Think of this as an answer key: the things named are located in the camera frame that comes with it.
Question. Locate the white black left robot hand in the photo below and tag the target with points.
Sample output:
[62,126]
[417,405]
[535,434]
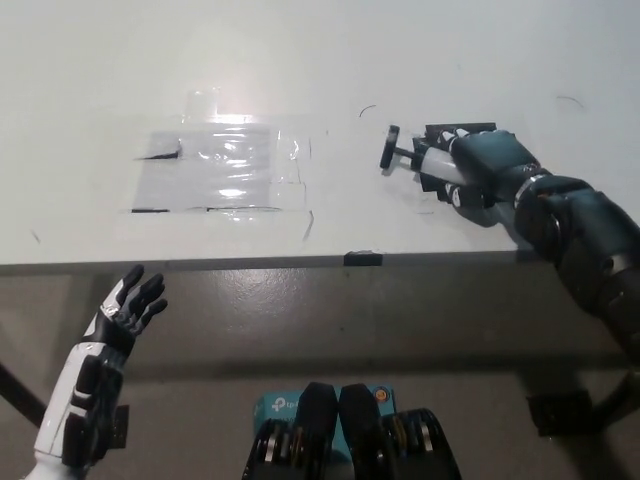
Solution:
[100,350]

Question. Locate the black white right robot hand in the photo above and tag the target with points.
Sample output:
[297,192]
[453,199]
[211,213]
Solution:
[495,160]

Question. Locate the small black tape strip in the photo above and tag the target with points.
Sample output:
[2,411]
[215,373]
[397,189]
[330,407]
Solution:
[362,258]

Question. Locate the black tape patch on desk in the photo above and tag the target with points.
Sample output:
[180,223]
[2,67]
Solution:
[475,126]

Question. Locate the teal tp-link box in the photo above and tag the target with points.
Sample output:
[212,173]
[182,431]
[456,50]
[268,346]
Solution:
[275,406]

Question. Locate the black table leg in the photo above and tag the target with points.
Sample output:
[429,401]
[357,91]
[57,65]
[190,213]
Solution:
[20,395]

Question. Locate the clear plastic film sheet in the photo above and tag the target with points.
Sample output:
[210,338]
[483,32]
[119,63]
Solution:
[220,170]

